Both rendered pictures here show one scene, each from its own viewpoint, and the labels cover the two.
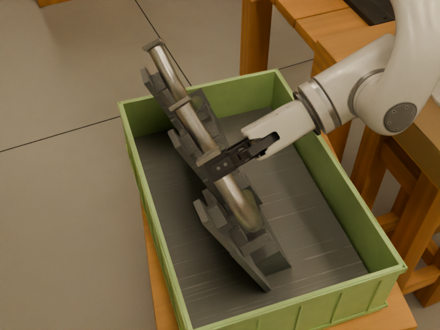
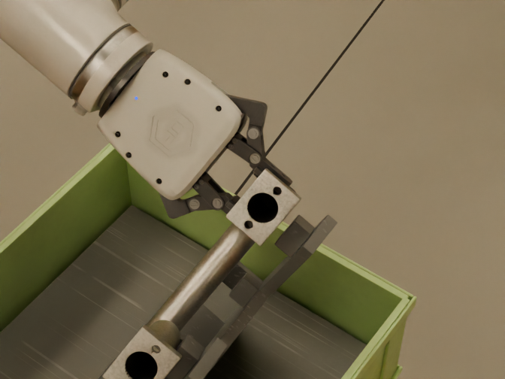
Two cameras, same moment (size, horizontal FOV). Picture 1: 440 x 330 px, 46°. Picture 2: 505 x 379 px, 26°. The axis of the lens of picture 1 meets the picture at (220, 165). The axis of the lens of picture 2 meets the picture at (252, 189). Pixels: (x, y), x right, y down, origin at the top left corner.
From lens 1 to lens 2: 1.02 m
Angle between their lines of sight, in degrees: 71
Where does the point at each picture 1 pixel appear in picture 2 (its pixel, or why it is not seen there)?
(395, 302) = not seen: hidden behind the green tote
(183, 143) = (198, 353)
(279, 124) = (200, 76)
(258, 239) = not seen: hidden behind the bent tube
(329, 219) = (38, 311)
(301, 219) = (62, 349)
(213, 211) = (303, 225)
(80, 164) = not seen: outside the picture
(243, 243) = (252, 277)
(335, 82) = (101, 14)
